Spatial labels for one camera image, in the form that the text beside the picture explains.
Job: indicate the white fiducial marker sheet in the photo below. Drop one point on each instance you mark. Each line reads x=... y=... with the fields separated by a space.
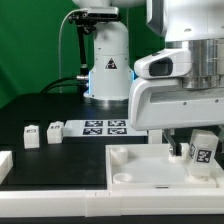
x=101 y=128

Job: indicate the white U-shaped boundary fence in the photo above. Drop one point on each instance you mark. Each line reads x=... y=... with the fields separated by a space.
x=93 y=203

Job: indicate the white square tabletop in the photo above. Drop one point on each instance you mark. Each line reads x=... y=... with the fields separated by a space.
x=150 y=166

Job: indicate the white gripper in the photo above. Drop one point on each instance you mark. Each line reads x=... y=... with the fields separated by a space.
x=163 y=104

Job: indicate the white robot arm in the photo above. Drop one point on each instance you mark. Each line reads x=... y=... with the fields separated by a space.
x=196 y=25

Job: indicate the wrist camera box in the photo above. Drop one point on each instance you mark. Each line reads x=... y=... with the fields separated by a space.
x=164 y=64

